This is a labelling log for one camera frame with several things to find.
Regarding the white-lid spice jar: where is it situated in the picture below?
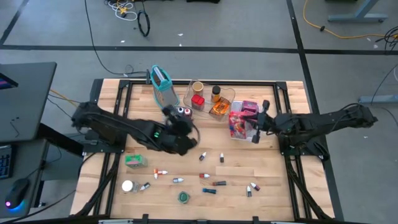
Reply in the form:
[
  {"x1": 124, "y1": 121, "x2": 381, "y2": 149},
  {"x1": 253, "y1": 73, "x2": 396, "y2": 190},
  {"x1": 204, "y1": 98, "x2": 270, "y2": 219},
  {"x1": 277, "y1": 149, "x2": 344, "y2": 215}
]
[{"x1": 120, "y1": 179, "x2": 139, "y2": 193}]

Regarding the red Froot Loops cereal box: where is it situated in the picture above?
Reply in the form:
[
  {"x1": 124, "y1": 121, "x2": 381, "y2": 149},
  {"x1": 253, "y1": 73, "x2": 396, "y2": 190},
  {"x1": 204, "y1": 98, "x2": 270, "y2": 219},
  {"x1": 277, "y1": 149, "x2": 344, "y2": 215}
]
[{"x1": 228, "y1": 111, "x2": 251, "y2": 140}]

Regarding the red-lid spice jar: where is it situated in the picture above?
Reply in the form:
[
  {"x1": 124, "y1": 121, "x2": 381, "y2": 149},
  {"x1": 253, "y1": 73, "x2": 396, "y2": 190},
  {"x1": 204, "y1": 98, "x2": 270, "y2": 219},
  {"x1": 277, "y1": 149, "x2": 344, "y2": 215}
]
[{"x1": 190, "y1": 94, "x2": 206, "y2": 111}]

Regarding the green round lid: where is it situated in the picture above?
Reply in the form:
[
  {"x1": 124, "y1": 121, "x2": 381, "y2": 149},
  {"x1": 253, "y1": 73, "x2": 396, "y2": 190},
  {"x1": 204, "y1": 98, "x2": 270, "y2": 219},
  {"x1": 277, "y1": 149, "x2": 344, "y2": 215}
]
[{"x1": 177, "y1": 191, "x2": 191, "y2": 205}]

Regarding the grey table leg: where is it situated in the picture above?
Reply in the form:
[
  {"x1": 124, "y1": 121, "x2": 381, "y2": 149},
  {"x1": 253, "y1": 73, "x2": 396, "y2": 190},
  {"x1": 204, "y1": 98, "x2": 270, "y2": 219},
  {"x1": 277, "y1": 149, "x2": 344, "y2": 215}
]
[{"x1": 326, "y1": 0, "x2": 389, "y2": 24}]

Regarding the clear plastic bin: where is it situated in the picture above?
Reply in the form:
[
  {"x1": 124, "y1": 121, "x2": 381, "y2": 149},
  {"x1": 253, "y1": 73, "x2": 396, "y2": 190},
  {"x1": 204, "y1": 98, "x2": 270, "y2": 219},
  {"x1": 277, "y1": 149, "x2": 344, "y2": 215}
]
[{"x1": 183, "y1": 79, "x2": 236, "y2": 123}]

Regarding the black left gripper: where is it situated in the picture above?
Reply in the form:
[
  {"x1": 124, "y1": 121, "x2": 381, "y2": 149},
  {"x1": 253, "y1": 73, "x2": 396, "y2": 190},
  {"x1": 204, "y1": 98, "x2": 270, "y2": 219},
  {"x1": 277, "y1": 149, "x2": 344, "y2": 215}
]
[{"x1": 162, "y1": 105, "x2": 194, "y2": 139}]

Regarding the black keyboard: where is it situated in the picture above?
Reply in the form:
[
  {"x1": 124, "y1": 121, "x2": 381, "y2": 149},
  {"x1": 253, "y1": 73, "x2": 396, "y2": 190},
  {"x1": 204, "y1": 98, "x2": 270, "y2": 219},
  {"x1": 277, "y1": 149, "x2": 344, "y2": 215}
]
[{"x1": 0, "y1": 144, "x2": 14, "y2": 180}]

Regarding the green small cereal box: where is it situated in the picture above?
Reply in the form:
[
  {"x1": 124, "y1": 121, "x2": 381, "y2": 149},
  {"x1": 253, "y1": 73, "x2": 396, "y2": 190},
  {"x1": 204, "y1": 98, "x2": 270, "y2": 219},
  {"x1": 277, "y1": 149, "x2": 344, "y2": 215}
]
[{"x1": 124, "y1": 154, "x2": 147, "y2": 169}]

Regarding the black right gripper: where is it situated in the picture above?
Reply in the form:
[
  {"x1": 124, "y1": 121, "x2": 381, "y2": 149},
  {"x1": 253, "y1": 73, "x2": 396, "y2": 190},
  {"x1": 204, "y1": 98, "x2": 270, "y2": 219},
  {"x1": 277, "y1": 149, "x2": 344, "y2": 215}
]
[{"x1": 244, "y1": 100, "x2": 276, "y2": 144}]

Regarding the grey table foot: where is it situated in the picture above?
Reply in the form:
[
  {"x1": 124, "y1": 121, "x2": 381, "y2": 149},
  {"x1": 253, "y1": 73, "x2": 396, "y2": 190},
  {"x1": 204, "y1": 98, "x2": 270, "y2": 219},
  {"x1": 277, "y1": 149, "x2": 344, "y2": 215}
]
[{"x1": 357, "y1": 95, "x2": 398, "y2": 105}]

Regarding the pink small cereal box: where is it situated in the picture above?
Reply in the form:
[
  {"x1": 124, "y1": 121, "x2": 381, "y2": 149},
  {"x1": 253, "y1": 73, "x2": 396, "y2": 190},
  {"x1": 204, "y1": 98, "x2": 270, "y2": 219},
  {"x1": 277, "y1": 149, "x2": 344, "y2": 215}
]
[{"x1": 241, "y1": 100, "x2": 260, "y2": 114}]

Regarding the yellow floor cable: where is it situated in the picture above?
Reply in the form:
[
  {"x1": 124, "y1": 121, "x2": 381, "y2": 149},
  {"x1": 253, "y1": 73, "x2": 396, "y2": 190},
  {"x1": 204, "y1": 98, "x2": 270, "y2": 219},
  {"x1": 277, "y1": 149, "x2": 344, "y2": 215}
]
[{"x1": 303, "y1": 0, "x2": 388, "y2": 40}]

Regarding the dark grey keyboard shelf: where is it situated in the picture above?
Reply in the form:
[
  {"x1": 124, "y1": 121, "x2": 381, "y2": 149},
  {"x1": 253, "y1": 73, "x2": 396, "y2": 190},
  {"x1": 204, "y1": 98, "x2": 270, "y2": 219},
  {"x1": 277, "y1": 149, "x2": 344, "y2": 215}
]
[{"x1": 0, "y1": 138, "x2": 49, "y2": 218}]

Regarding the computer monitor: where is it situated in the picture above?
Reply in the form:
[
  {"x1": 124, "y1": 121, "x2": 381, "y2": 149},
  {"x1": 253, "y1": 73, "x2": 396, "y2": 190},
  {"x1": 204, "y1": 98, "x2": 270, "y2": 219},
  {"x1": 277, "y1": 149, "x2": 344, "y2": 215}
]
[{"x1": 0, "y1": 72, "x2": 19, "y2": 91}]

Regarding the long black floor cable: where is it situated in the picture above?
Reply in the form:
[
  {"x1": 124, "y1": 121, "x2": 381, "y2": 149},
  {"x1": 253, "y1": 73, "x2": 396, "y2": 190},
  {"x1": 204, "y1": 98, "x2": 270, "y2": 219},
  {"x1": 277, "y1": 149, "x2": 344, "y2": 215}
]
[{"x1": 83, "y1": 0, "x2": 150, "y2": 77}]

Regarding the orange snack bag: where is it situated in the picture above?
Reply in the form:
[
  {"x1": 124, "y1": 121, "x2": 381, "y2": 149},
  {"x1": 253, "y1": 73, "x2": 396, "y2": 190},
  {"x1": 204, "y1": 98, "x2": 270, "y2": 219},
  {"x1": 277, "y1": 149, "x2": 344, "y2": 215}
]
[{"x1": 208, "y1": 96, "x2": 231, "y2": 121}]

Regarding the black desk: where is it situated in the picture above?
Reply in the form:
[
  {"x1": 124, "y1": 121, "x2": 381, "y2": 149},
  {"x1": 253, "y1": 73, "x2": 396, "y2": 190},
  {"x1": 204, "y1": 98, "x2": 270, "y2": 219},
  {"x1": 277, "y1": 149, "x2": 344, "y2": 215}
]
[{"x1": 0, "y1": 62, "x2": 58, "y2": 144}]

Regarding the white perforated plastic basket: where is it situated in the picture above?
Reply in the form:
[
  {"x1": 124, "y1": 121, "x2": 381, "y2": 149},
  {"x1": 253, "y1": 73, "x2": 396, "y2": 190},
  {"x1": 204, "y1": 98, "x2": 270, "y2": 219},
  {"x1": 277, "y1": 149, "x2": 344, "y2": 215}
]
[{"x1": 229, "y1": 100, "x2": 261, "y2": 143}]

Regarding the black computer mouse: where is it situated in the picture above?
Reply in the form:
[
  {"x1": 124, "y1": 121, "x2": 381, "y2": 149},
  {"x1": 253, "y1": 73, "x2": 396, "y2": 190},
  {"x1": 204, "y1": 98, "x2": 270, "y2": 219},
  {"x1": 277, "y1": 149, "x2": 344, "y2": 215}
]
[{"x1": 4, "y1": 177, "x2": 31, "y2": 212}]

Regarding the black mounting plate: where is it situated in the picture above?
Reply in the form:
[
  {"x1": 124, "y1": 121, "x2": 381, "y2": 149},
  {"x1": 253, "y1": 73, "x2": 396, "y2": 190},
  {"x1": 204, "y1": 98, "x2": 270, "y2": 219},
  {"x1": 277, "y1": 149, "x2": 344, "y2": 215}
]
[{"x1": 90, "y1": 78, "x2": 104, "y2": 105}]

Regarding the teal-handled metal box grater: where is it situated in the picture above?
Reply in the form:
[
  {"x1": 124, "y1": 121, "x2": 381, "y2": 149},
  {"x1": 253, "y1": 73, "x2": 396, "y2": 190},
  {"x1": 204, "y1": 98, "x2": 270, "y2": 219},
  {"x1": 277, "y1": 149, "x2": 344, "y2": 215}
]
[{"x1": 150, "y1": 64, "x2": 180, "y2": 111}]

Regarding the white cable bundle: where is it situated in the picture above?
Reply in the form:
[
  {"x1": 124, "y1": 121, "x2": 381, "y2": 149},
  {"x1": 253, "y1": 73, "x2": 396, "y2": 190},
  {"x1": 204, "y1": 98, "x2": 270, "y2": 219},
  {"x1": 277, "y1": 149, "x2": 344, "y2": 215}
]
[{"x1": 105, "y1": 0, "x2": 139, "y2": 22}]

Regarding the black coiled cable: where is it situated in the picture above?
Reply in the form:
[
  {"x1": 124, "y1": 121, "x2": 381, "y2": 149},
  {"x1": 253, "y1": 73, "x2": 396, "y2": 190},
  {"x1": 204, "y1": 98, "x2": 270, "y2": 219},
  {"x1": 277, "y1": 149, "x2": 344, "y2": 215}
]
[{"x1": 136, "y1": 0, "x2": 152, "y2": 38}]

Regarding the black-lid orange spice jar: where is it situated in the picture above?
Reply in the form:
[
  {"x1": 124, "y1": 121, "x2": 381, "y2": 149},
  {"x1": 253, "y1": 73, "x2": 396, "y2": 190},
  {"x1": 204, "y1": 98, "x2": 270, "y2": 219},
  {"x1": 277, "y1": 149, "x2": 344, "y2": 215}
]
[{"x1": 211, "y1": 85, "x2": 221, "y2": 103}]

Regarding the tan-lid spice jar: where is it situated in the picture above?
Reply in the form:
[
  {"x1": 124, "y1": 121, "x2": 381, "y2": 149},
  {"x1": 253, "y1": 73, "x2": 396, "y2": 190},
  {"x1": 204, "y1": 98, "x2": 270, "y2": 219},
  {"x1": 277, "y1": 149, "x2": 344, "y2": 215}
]
[{"x1": 192, "y1": 81, "x2": 205, "y2": 97}]

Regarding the thin yellow cable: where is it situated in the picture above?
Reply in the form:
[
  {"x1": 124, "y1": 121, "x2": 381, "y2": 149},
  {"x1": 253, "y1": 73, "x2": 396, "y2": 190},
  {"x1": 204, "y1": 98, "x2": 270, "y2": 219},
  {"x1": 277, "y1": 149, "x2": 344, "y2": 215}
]
[{"x1": 49, "y1": 89, "x2": 81, "y2": 106}]

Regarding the black cable bundle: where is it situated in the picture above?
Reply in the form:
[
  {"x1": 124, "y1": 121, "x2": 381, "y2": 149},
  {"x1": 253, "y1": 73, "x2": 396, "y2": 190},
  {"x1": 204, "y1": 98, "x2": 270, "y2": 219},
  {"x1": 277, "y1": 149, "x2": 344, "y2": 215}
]
[{"x1": 374, "y1": 26, "x2": 398, "y2": 50}]

